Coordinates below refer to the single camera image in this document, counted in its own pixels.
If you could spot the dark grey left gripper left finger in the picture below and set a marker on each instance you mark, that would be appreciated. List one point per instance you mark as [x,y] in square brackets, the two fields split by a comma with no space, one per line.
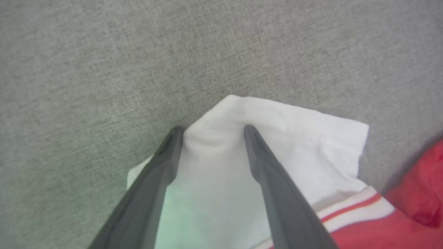
[145,207]

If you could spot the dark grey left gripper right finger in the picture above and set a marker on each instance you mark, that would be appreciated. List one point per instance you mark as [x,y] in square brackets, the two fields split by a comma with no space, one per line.
[287,207]

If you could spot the red and white jersey shirt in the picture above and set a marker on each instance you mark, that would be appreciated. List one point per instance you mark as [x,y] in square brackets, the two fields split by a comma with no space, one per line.
[294,138]

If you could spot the grey fabric sofa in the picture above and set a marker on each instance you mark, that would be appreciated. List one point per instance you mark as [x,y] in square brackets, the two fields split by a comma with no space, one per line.
[104,69]

